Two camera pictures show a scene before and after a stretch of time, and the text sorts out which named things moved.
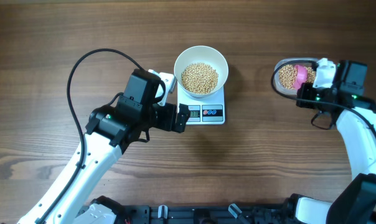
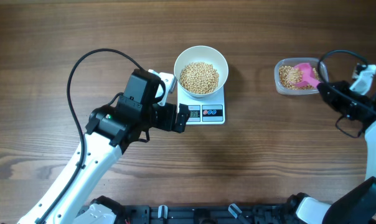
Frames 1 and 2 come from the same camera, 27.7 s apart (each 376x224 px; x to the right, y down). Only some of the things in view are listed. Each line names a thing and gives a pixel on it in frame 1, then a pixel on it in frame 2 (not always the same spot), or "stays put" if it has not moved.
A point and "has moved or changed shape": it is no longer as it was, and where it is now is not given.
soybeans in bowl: (199, 78) stays put
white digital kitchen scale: (209, 110) stays put
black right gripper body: (308, 91) to (343, 102)
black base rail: (279, 213) stays put
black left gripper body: (180, 123) stays put
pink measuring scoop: (302, 75) has moved or changed shape
